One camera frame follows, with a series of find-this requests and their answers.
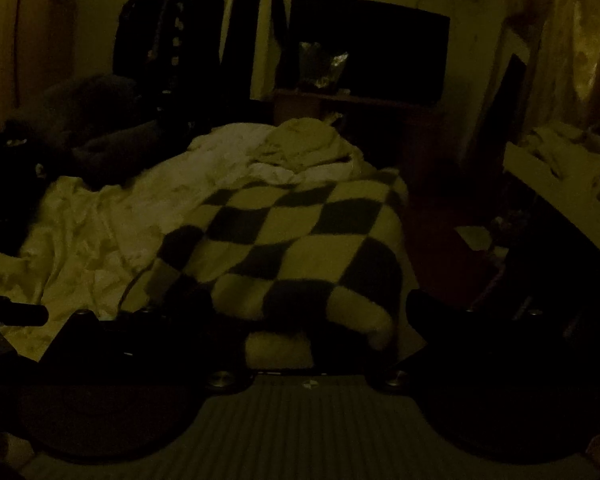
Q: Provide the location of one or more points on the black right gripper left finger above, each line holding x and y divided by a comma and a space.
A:
108, 392

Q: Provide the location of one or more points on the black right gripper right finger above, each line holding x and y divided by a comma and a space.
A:
513, 386

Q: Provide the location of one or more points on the black white checkered blanket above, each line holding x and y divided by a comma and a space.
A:
285, 276

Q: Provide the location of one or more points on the light floral bed sheet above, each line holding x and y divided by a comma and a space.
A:
88, 246

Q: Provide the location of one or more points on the light side table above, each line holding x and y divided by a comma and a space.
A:
561, 163

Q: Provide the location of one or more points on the dark cabinet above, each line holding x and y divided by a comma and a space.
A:
376, 69

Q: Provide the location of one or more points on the patterned window curtain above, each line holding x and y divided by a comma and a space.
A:
564, 38

